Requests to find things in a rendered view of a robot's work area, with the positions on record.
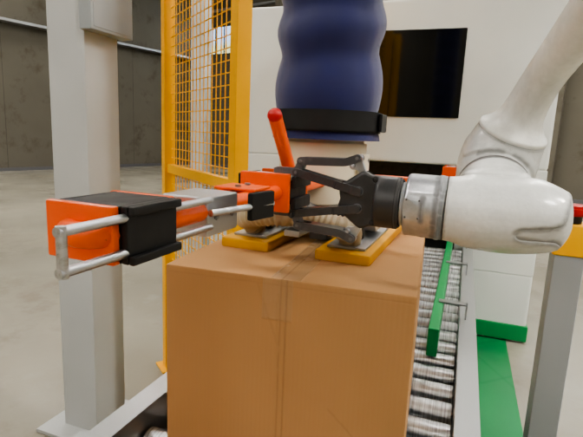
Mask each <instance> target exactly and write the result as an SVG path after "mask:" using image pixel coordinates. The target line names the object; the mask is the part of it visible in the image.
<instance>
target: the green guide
mask: <svg viewBox="0 0 583 437"><path fill-rule="evenodd" d="M452 249H453V243H451V242H449V241H447V244H446V248H445V252H444V257H443V261H442V268H441V272H440V277H439V281H438V285H437V289H436V296H435V301H434V305H433V309H432V313H431V318H430V321H429V329H428V338H427V347H426V355H430V356H434V357H436V354H437V348H438V342H439V336H440V330H441V324H442V313H443V307H444V304H445V303H446V304H452V305H458V306H463V307H466V308H465V316H464V320H466V317H467V309H468V303H464V302H458V301H453V300H447V299H445V296H446V289H447V283H448V278H449V267H450V264H460V265H466V273H465V276H467V270H468V263H463V262H456V261H450V260H451V255H452Z"/></svg>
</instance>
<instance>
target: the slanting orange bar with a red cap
mask: <svg viewBox="0 0 583 437"><path fill-rule="evenodd" d="M267 118H268V120H269V122H270V126H271V129H272V134H273V138H274V140H275V144H276V148H277V150H278V156H279V159H280V162H281V166H288V167H295V164H294V160H293V157H292V151H291V147H290V143H289V140H288V137H287V133H286V130H285V124H284V120H283V115H282V112H281V110H280V109H278V108H271V109H270V110H269V111H268V113H267Z"/></svg>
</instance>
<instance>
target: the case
mask: <svg viewBox="0 0 583 437"><path fill-rule="evenodd" d="M309 235H310V233H309V232H308V233H306V234H305V235H303V236H301V237H299V238H294V239H292V240H290V241H288V242H286V243H284V244H282V245H280V246H278V247H276V248H274V249H272V250H271V251H255V250H249V249H243V248H237V247H231V246H224V245H222V239H220V240H218V241H215V242H213V243H211V244H209V245H207V246H204V247H202V248H200V249H198V250H197V251H193V252H191V253H189V254H187V255H185V256H183V257H181V258H178V259H176V260H174V261H172V262H170V263H168V264H167V437H406V432H407V424H408V415H409V399H410V390H411V382H412V374H413V365H414V355H415V346H416V328H417V318H418V310H419V300H420V290H421V281H422V272H423V253H424V244H425V238H420V237H417V236H410V235H403V233H402V231H401V232H400V233H399V234H398V235H397V236H396V237H395V238H394V239H393V240H392V242H391V243H390V244H389V245H388V246H387V247H386V248H385V249H384V250H383V252H382V253H381V254H380V255H379V256H378V257H377V258H376V259H375V260H374V262H373V263H372V264H371V265H370V266H364V265H358V264H347V263H340V262H334V261H328V260H322V259H316V258H315V250H316V249H317V248H318V247H320V246H321V245H323V244H325V243H326V242H328V241H329V240H331V239H333V237H332V236H331V238H329V239H327V240H321V239H314V238H310V237H309Z"/></svg>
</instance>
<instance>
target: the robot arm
mask: <svg viewBox="0 0 583 437"><path fill-rule="evenodd" d="M582 63H583V0H569V1H568V3H567V5H566V7H565V8H564V10H563V11H562V12H561V14H560V16H559V17H558V19H557V20H556V22H555V24H554V26H553V27H552V28H551V29H550V31H549V33H548V34H547V36H546V38H545V39H544V41H543V43H542V44H541V46H540V47H539V49H538V50H537V52H536V53H535V55H534V57H533V59H532V60H531V62H530V63H529V64H528V65H527V67H526V69H525V71H524V72H523V74H522V75H521V78H520V79H519V81H518V82H517V83H516V85H515V86H514V88H513V90H512V92H511V93H510V95H509V96H508V98H507V99H506V100H505V102H504V103H503V104H502V106H501V107H500V108H499V109H498V110H496V111H495V112H493V113H492V114H486V115H483V116H482V117H481V118H480V120H479V122H478V123H477V125H476V126H475V128H474V129H473V130H472V132H471V133H470V134H469V135H468V137H467V138H466V140H465V141H464V143H463V146H462V149H461V151H460V154H459V157H458V161H457V165H456V172H455V176H445V175H441V176H439V175H428V174H419V173H412V174H411V175H410V176H409V177H408V179H407V182H406V181H405V180H404V179H403V178H402V177H391V176H382V175H375V174H373V173H371V172H369V171H367V170H366V167H365V164H364V155H363V154H355V155H353V156H350V157H348V158H337V157H299V158H298V159H297V164H296V166H295V167H288V166H276V167H274V172H275V173H289V174H290V175H291V181H292V177H293V176H298V177H299V178H301V179H306V180H309V181H312V182H315V183H318V184H321V185H324V186H328V187H332V188H333V189H336V190H339V194H340V200H339V203H338V204H337V205H321V206H310V207H302V208H299V209H297V210H294V211H293V210H291V205H290V211H289V212H288V213H284V212H273V214H275V215H282V216H289V218H291V219H292V221H293V228H294V229H296V230H301V231H306V232H315V233H319V234H324V235H329V236H333V237H339V238H341V239H343V240H344V241H346V242H348V243H350V244H351V243H353V242H354V241H355V240H357V234H358V233H359V232H360V230H361V228H364V227H367V226H376V227H383V228H390V229H396V228H399V226H400V225H401V226H402V233H403V235H410V236H417V237H420V238H433V239H434V240H438V239H440V240H441V239H442V240H444V241H449V242H451V243H454V244H457V245H460V246H462V247H465V248H469V249H473V250H478V251H488V252H495V253H504V254H539V253H547V252H551V251H557V250H559V248H560V247H561V246H562V245H563V244H565V243H566V241H567V239H568V237H569V235H570V233H571V230H572V228H573V197H572V195H571V193H570V192H567V191H566V190H564V189H562V188H560V187H558V186H556V185H554V184H552V183H549V182H547V181H545V180H542V179H536V178H535V177H536V174H537V171H538V168H539V164H540V160H541V158H542V155H543V153H544V150H545V148H546V145H547V138H546V136H545V134H544V132H543V123H544V120H545V117H546V115H547V111H548V109H549V108H550V106H551V105H552V103H553V101H554V99H555V97H556V95H557V94H558V93H559V92H560V90H561V88H562V87H563V86H564V84H565V83H566V82H567V80H568V79H569V78H570V77H571V75H572V74H573V73H574V72H575V71H576V70H577V68H578V67H579V66H580V65H581V64H582ZM306 166H350V169H352V170H358V171H359V174H357V175H355V176H354V177H352V178H350V179H348V180H344V179H337V178H334V177H331V176H328V175H325V174H322V173H317V172H313V171H311V170H307V169H305V168H306ZM338 214H343V215H344V216H345V217H346V218H347V219H348V220H349V221H350V222H351V223H352V224H353V225H354V226H350V225H349V226H347V227H342V226H338V225H329V224H325V223H319V222H314V221H310V220H304V219H303V217H310V216H321V215H338Z"/></svg>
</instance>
